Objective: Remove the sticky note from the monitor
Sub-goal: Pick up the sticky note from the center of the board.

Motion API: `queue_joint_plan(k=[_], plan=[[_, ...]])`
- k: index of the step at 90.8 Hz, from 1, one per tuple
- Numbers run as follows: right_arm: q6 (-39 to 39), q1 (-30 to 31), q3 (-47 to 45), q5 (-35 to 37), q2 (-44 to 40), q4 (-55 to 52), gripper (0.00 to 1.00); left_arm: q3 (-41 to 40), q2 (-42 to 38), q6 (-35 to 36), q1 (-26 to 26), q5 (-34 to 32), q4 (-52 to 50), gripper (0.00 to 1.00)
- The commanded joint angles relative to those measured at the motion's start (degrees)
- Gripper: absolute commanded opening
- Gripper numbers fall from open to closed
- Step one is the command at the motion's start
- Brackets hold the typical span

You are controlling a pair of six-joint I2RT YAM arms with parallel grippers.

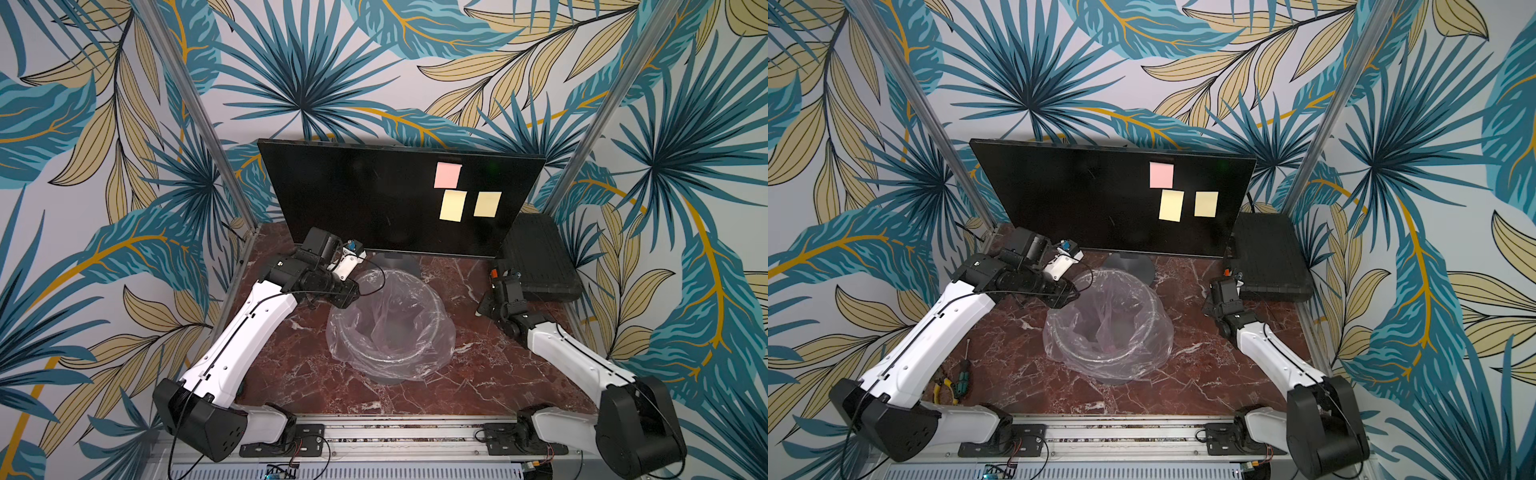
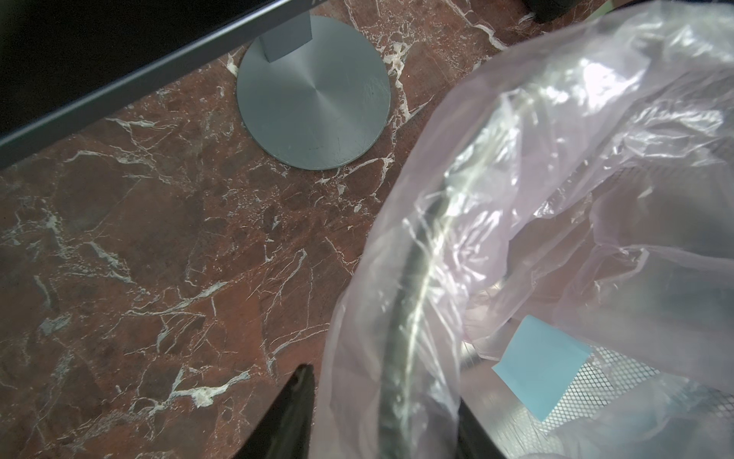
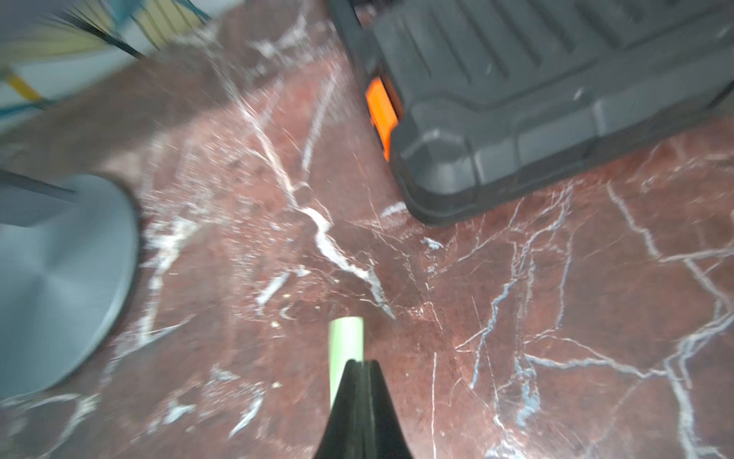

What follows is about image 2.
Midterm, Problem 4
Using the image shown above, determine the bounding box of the black flat monitor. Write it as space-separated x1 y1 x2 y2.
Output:
1 0 318 168

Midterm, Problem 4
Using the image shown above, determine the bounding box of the blue sticky note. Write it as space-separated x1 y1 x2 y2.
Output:
493 316 592 422

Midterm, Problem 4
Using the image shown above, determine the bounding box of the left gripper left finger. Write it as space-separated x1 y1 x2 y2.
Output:
233 363 315 459

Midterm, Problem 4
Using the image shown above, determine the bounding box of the grey round monitor stand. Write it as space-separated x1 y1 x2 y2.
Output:
236 13 391 170

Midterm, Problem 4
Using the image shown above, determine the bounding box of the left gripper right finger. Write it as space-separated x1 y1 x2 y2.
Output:
457 400 506 459

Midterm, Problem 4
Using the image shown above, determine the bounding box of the bin with clear plastic bag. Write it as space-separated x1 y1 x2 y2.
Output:
311 1 733 458

